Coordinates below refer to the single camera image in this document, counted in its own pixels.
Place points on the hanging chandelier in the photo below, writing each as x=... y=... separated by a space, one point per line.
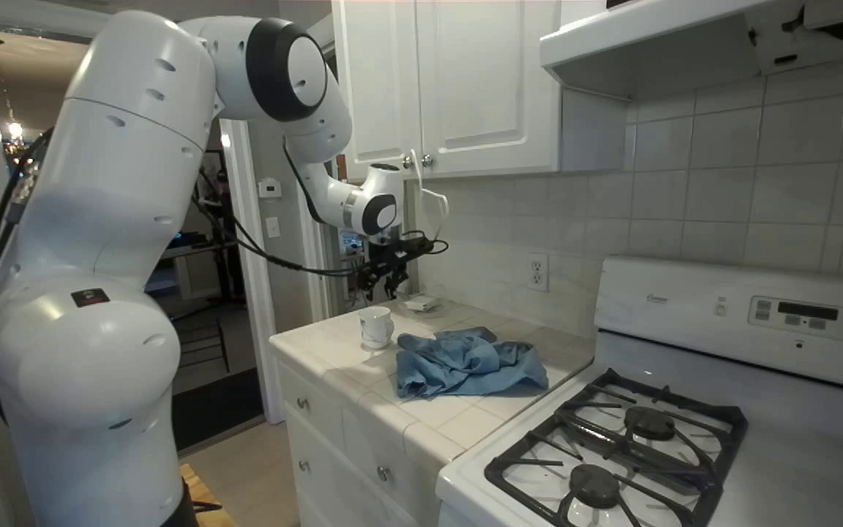
x=5 y=128

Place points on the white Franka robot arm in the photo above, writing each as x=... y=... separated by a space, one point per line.
x=117 y=243

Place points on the blue cloth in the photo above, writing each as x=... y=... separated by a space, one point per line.
x=465 y=363

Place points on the white power adapter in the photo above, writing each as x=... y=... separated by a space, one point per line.
x=418 y=303

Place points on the white mug blue flowers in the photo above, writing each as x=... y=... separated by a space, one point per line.
x=376 y=328

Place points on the black stove grate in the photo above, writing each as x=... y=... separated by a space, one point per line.
x=627 y=450

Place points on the white wall thermostat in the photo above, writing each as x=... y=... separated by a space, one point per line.
x=269 y=189

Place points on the white range hood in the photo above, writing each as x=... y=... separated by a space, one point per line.
x=655 y=46

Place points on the silver cabinet knob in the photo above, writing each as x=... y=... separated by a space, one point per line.
x=427 y=160

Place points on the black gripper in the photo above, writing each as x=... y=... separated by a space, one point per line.
x=383 y=261

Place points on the white light switch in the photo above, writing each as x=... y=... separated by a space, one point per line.
x=273 y=227

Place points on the white base cabinet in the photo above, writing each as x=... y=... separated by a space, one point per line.
x=342 y=450

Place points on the white wall outlet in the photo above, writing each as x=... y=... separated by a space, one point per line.
x=538 y=271

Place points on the white gas stove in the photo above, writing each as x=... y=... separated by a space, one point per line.
x=781 y=391

